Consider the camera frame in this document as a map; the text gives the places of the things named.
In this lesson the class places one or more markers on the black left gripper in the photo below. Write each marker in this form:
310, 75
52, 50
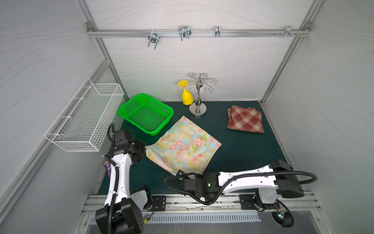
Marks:
140, 150

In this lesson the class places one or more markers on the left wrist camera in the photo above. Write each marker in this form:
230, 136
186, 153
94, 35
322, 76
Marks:
119, 137

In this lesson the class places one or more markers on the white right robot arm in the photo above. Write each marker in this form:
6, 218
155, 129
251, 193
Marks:
270, 187

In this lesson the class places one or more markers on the yellow plastic goblet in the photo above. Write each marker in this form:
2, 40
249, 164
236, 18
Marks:
187, 97

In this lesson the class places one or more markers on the chrome cup holder stand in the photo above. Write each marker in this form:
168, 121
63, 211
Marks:
202, 81

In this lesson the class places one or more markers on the aluminium crossbar rail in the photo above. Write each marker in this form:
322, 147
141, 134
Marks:
195, 33

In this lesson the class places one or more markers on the purple snack packet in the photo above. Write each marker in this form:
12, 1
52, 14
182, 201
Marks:
107, 166

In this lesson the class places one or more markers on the white wire basket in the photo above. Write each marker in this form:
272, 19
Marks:
82, 125

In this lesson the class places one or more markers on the metal u-bolt clamp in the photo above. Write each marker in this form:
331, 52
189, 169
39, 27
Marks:
153, 39
184, 32

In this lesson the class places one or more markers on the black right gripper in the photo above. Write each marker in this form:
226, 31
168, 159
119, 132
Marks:
181, 174

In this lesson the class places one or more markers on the metal u-bolt clamp middle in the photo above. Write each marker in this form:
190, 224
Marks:
184, 32

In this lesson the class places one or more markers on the green plastic basket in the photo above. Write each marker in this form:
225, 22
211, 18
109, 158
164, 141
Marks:
146, 113

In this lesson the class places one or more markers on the pastel floral skirt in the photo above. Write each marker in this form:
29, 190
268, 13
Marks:
184, 147

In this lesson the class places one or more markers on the white vent strip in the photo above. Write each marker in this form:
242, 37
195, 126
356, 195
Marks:
165, 218

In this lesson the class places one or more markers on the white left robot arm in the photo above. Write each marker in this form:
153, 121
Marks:
123, 212

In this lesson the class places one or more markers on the metal hook clamp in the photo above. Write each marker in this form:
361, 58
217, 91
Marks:
217, 31

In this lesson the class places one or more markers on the red plaid skirt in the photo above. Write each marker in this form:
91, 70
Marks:
245, 119

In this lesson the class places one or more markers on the metal bracket right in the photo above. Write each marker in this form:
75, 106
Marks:
288, 33

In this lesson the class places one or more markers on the metal u-bolt clamp left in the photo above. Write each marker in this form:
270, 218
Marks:
153, 39

